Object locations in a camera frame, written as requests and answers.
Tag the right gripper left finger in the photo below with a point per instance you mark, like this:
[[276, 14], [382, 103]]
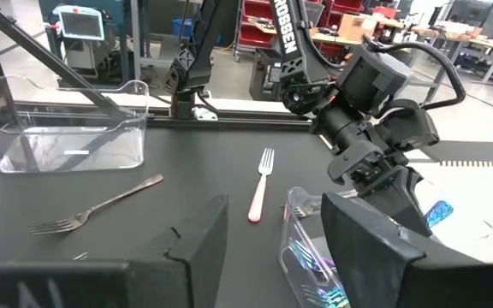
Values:
[[101, 286]]

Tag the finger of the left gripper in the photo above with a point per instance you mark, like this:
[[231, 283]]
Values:
[[419, 201], [394, 199]]

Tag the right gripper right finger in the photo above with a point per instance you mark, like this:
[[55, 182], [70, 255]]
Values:
[[400, 278]]

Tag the iridescent rainbow fork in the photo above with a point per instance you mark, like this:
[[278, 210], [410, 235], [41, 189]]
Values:
[[325, 296], [440, 214], [304, 254]]

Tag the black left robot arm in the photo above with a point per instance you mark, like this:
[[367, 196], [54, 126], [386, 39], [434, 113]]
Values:
[[291, 43]]

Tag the clear plastic bin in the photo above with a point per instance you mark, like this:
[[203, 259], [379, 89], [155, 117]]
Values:
[[58, 149], [289, 239]]

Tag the cardboard box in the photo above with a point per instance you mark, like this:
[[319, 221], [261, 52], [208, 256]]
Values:
[[353, 26]]

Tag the red tool cabinet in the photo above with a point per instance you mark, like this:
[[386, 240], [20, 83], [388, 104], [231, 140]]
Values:
[[253, 36]]

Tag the white-framed display screen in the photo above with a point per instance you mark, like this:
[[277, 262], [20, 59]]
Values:
[[81, 25]]

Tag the teal machine cabinet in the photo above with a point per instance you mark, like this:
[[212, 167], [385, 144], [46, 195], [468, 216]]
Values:
[[114, 13]]

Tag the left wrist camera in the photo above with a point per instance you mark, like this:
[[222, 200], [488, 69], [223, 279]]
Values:
[[413, 128]]

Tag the black metal rig frame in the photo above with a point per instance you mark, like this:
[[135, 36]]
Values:
[[37, 47]]

